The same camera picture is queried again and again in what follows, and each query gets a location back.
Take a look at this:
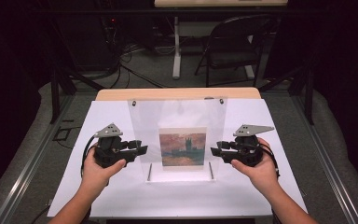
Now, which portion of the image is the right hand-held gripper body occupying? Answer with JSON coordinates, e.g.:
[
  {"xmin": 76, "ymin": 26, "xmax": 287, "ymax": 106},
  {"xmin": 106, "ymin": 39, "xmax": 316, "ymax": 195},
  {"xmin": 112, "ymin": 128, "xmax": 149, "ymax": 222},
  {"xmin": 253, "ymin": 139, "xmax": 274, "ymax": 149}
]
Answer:
[{"xmin": 228, "ymin": 124, "xmax": 275, "ymax": 168}]

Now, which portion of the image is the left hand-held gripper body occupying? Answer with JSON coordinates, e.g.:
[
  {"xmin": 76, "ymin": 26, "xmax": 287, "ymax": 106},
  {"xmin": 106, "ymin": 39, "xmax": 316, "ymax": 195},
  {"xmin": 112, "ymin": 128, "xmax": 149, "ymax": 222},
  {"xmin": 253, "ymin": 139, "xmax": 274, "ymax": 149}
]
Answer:
[{"xmin": 92, "ymin": 122, "xmax": 138, "ymax": 169}]

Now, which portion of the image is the person's left hand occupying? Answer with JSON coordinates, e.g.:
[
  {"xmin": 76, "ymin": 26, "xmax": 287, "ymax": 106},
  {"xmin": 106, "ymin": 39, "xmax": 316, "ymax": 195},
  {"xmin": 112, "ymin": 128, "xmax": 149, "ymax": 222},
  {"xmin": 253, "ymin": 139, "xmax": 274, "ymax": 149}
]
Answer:
[{"xmin": 80, "ymin": 145, "xmax": 128, "ymax": 192}]

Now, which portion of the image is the person's right hand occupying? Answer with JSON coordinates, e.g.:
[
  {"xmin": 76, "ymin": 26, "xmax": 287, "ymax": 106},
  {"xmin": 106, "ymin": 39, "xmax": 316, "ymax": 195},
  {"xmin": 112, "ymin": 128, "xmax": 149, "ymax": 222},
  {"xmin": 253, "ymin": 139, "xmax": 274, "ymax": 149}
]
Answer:
[{"xmin": 230, "ymin": 137, "xmax": 281, "ymax": 194}]

